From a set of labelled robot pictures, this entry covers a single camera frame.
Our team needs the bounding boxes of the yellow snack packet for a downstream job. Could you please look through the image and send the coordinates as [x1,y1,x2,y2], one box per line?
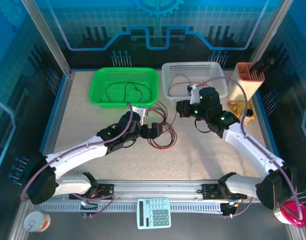
[227,99,256,121]

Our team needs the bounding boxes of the white plastic basket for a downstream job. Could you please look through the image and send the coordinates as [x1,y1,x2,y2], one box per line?
[161,61,229,105]

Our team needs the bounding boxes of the beige tube with black cap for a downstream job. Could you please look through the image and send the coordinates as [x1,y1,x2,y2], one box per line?
[239,109,255,126]

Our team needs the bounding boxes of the beige holder with terracotta rim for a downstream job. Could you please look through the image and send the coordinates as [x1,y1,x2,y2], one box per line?
[227,62,266,100]

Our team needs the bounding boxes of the green plastic basket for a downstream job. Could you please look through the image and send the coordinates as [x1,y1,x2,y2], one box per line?
[89,66,160,109]

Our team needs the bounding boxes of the pale blue calculator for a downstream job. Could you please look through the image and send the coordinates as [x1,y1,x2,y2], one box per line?
[136,197,172,230]

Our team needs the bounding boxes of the cup with pink lid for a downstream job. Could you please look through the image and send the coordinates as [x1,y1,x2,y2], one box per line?
[273,199,306,229]

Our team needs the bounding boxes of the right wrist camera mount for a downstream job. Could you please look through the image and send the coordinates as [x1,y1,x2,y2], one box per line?
[186,84,202,105]

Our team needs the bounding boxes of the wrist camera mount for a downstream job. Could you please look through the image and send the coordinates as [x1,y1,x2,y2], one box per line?
[186,84,202,105]
[131,106,149,126]

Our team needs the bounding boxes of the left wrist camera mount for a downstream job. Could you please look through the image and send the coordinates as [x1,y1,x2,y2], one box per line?
[131,106,149,126]

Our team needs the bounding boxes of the black right gripper cable loop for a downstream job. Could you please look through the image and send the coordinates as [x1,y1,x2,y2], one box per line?
[194,119,212,133]

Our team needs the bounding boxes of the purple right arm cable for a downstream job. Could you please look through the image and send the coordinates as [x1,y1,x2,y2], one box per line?
[201,76,305,218]

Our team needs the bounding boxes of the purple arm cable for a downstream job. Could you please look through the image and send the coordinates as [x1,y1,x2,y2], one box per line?
[201,76,305,218]
[20,102,134,218]

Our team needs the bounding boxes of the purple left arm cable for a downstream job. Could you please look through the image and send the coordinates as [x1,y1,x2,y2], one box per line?
[20,102,134,218]

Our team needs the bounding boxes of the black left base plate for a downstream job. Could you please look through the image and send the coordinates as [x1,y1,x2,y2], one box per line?
[69,183,115,201]

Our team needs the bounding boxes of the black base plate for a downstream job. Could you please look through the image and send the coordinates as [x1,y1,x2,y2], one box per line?
[69,183,115,201]
[201,183,248,201]

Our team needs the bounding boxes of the aluminium rail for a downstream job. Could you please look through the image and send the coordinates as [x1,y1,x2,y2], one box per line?
[25,178,294,201]

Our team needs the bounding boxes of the grey slotted cable duct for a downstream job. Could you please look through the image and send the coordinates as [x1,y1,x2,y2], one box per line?
[32,202,225,214]

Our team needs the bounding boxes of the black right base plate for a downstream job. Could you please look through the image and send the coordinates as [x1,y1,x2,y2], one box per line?
[201,183,248,201]

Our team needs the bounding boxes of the aluminium frame post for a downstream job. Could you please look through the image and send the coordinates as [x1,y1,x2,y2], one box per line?
[250,0,293,63]
[20,0,73,76]

